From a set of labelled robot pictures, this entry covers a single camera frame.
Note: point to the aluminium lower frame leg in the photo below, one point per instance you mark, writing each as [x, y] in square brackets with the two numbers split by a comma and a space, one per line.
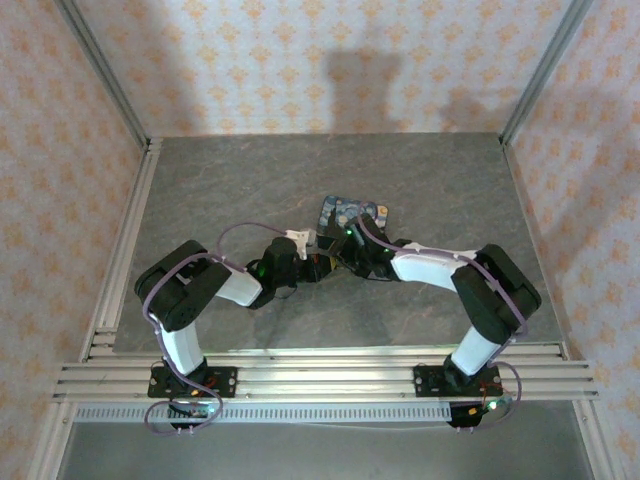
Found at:
[592, 440]
[52, 440]

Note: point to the aluminium side rail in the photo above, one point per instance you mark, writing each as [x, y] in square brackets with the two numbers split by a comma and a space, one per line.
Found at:
[144, 175]
[532, 240]

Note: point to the blue starry print box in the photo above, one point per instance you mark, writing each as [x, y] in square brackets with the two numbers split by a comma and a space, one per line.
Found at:
[340, 210]

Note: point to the aluminium frame post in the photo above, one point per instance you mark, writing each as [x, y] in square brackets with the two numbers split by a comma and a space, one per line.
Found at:
[546, 65]
[101, 65]

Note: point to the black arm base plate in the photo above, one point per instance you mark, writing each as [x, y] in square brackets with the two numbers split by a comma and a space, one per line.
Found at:
[425, 382]
[227, 382]

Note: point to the wide aluminium base rail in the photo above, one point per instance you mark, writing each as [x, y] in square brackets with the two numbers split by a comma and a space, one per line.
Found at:
[325, 382]

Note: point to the black base electronics mount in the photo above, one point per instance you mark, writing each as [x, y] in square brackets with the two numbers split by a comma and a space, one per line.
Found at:
[192, 411]
[465, 417]

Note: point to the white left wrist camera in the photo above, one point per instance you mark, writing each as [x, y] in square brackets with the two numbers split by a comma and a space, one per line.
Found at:
[301, 240]

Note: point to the narrow aluminium cross rail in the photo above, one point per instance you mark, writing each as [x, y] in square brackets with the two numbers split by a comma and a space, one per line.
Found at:
[325, 353]

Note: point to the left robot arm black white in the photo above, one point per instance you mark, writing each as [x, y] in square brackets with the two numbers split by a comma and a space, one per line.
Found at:
[180, 345]

